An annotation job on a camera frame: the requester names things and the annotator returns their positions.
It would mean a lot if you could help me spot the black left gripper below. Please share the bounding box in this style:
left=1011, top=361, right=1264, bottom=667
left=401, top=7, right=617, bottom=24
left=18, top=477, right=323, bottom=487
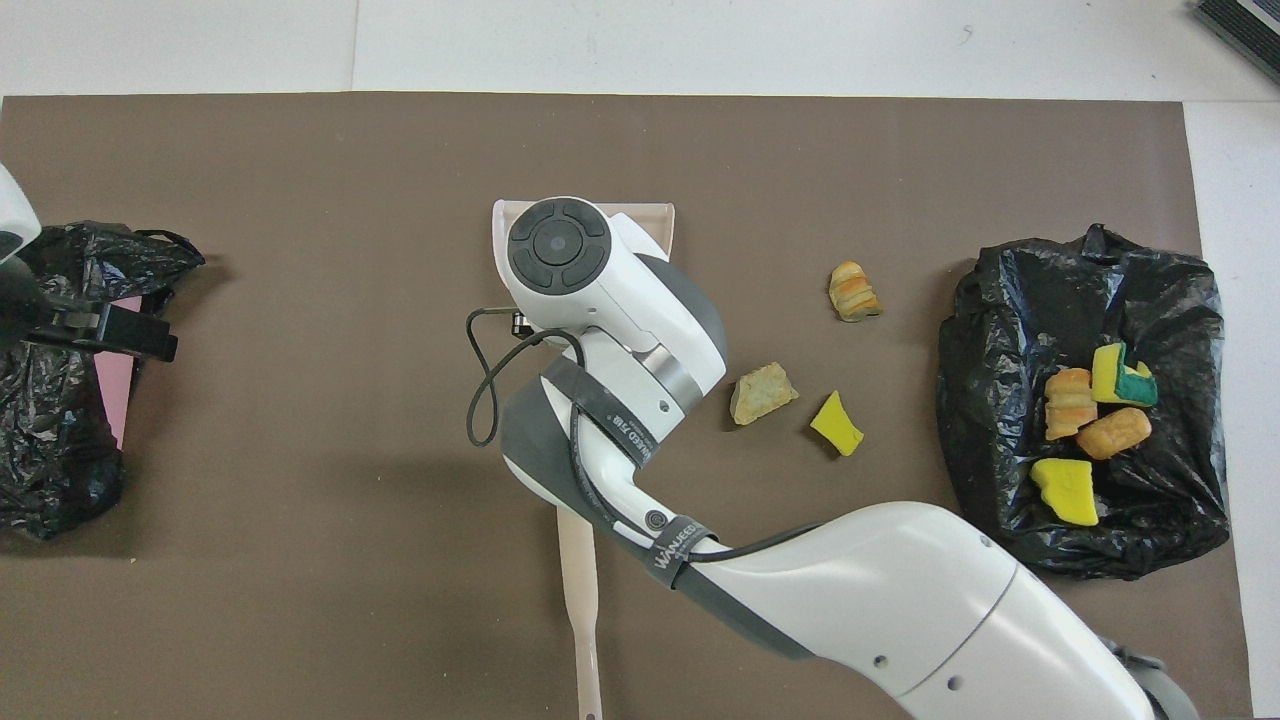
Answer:
left=0, top=265, right=180, bottom=364

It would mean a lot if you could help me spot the beige plastic dustpan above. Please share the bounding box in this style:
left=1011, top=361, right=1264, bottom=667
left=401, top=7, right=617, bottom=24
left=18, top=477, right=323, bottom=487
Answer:
left=492, top=198, right=677, bottom=263

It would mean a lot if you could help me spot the pale bread chunk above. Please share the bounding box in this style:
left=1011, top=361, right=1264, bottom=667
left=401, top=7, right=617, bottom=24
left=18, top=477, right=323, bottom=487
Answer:
left=730, top=362, right=800, bottom=426

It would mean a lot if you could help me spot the striped orange croissant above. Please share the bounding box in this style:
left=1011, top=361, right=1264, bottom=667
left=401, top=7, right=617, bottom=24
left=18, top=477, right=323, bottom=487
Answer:
left=828, top=261, right=883, bottom=323
left=1044, top=367, right=1099, bottom=442

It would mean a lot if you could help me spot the notched yellow sponge piece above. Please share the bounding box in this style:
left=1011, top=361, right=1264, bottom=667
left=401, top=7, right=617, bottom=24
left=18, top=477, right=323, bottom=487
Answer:
left=1031, top=458, right=1100, bottom=528

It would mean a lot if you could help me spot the brown bread bun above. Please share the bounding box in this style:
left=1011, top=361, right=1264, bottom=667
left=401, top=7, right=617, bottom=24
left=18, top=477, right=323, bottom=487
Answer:
left=1077, top=407, right=1153, bottom=461

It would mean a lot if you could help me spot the yellow sponge with green pad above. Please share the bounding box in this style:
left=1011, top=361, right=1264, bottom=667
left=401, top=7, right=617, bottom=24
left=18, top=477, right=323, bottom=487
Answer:
left=1091, top=342, right=1159, bottom=407

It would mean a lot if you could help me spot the black bag over pink bin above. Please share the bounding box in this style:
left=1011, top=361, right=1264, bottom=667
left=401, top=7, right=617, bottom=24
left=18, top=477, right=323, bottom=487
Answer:
left=0, top=221, right=207, bottom=542

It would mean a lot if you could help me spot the black trash bag bin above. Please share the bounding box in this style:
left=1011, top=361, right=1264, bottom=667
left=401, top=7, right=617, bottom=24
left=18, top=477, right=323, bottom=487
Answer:
left=937, top=224, right=1231, bottom=582

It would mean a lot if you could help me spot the brown table mat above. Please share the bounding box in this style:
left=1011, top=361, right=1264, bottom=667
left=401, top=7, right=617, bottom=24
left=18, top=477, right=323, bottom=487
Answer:
left=0, top=92, right=1256, bottom=720

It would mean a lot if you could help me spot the dark ribbed block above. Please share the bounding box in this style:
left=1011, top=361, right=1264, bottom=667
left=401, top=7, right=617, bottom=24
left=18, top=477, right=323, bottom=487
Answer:
left=1195, top=0, right=1280, bottom=86

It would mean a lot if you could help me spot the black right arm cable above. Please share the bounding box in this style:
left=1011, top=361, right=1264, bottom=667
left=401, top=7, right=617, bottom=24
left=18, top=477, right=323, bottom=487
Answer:
left=465, top=303, right=831, bottom=591

